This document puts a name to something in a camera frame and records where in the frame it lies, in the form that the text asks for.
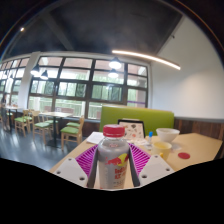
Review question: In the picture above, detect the group of green-seated wooden chairs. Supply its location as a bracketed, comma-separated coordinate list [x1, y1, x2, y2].
[13, 109, 86, 151]

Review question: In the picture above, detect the white paper sheet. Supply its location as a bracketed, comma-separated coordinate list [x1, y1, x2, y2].
[85, 131, 105, 145]

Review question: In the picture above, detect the wooden dining table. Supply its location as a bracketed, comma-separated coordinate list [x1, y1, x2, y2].
[39, 111, 74, 148]

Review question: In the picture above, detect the group of pendant lamps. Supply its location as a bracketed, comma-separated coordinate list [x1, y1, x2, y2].
[29, 57, 124, 80]

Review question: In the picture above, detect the red-capped drink bottle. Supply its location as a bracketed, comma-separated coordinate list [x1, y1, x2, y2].
[97, 124, 130, 190]

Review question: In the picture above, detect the flat round red coaster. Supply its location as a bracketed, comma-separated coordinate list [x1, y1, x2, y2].
[177, 152, 191, 160]

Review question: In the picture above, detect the person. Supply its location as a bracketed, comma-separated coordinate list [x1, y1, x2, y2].
[0, 94, 9, 132]

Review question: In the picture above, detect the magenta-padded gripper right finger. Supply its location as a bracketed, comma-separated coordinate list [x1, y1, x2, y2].
[128, 143, 175, 188]

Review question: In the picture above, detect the green bench backrest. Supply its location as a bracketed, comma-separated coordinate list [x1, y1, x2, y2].
[99, 105, 175, 137]

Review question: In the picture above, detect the long linear ceiling light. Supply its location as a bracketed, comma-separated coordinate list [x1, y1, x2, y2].
[111, 49, 182, 71]

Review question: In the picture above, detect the white bowl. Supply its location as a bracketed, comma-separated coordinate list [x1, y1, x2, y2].
[155, 127, 181, 144]

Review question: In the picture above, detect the sticker-covered black laptop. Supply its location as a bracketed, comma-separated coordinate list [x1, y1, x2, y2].
[117, 118, 146, 140]

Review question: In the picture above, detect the yellow cup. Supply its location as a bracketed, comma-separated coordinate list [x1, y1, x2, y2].
[151, 141, 173, 162]

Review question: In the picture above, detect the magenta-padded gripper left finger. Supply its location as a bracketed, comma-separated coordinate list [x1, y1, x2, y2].
[53, 143, 100, 190]

